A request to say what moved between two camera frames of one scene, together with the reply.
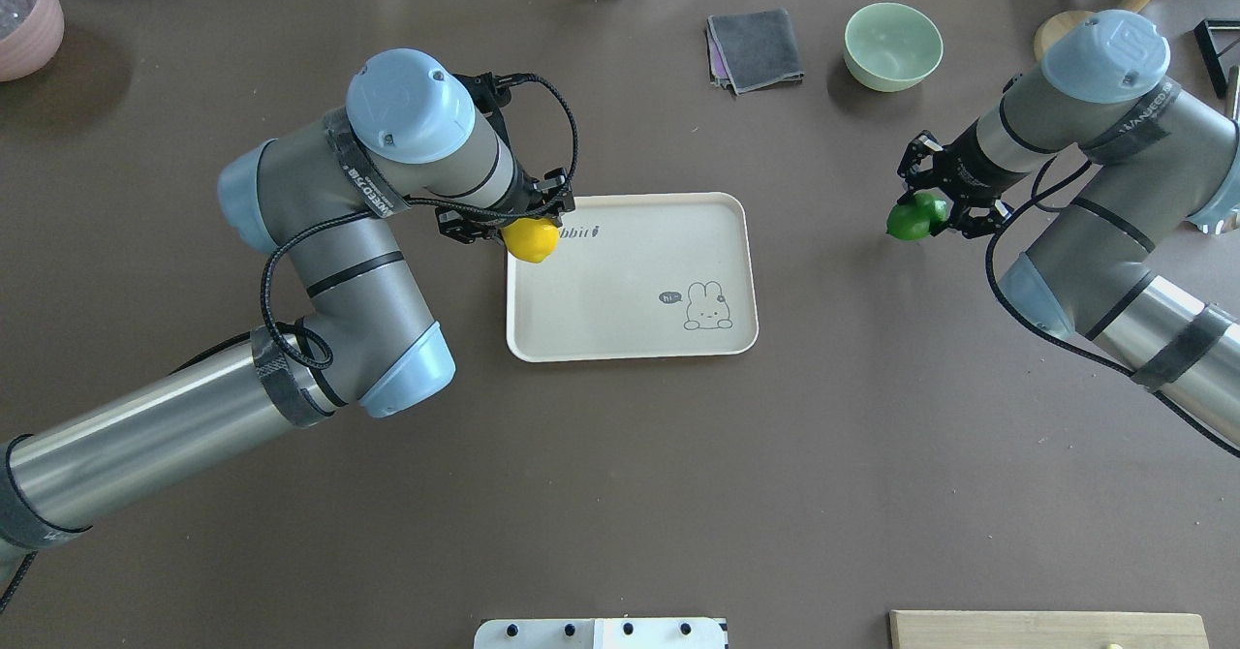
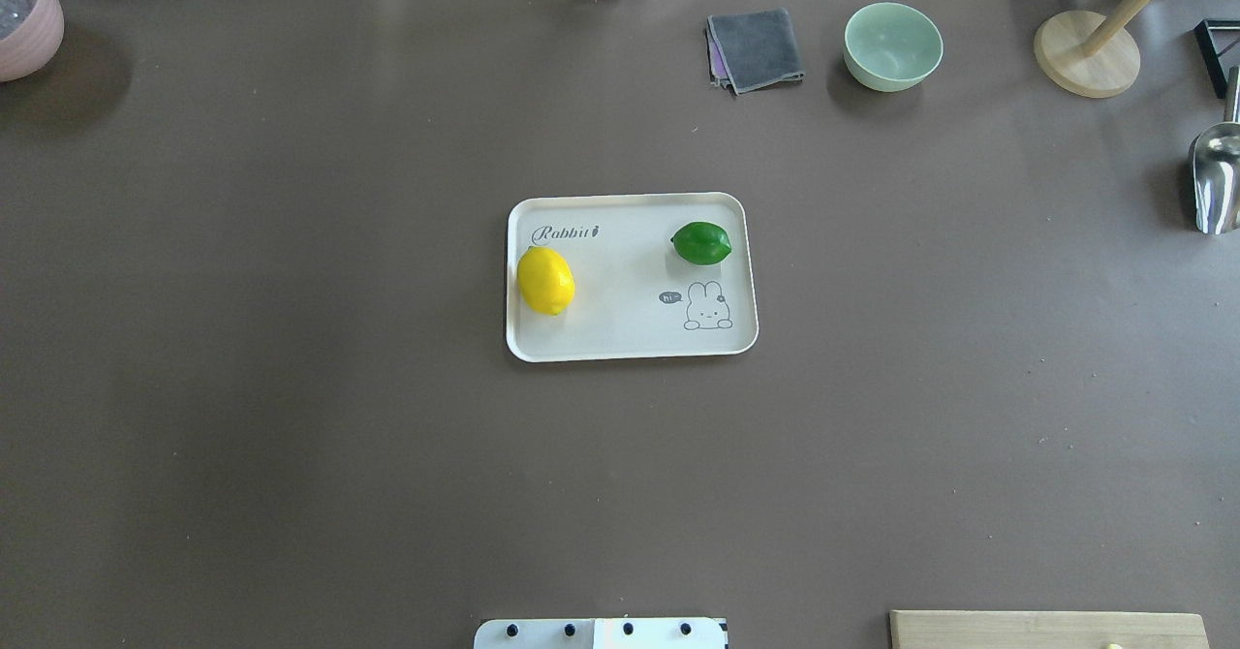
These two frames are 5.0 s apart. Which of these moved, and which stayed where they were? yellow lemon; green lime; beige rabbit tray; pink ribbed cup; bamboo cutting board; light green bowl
Moved: yellow lemon; green lime
Stayed: beige rabbit tray; light green bowl; pink ribbed cup; bamboo cutting board
